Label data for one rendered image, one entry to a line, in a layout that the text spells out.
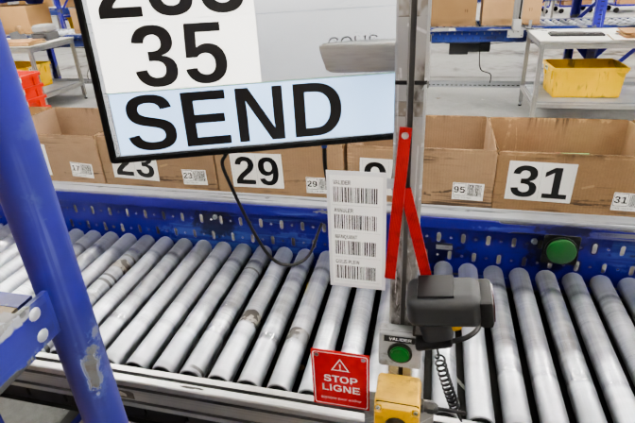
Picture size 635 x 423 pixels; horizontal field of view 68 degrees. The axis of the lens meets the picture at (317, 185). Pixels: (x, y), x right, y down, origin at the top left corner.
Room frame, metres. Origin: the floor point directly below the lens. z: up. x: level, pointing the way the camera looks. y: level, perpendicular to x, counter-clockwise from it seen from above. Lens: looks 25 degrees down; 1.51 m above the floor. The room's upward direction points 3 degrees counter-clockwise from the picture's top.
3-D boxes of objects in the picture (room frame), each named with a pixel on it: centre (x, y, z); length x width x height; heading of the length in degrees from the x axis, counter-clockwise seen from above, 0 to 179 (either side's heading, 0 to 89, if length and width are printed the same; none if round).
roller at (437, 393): (0.84, -0.27, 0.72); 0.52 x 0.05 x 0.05; 166
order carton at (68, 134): (1.60, 0.84, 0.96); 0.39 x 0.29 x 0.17; 75
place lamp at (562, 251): (1.00, -0.61, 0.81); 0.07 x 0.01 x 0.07; 76
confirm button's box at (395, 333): (0.57, -0.12, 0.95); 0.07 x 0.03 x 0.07; 76
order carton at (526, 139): (1.21, -0.69, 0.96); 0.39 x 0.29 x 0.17; 76
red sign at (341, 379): (0.59, -0.05, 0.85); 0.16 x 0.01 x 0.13; 76
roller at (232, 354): (0.95, 0.17, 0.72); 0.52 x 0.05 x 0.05; 166
